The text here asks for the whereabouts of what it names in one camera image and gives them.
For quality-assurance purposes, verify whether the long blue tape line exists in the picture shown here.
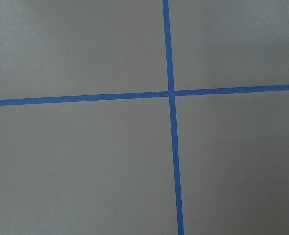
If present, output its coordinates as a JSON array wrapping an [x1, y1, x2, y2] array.
[[162, 0, 184, 235]]

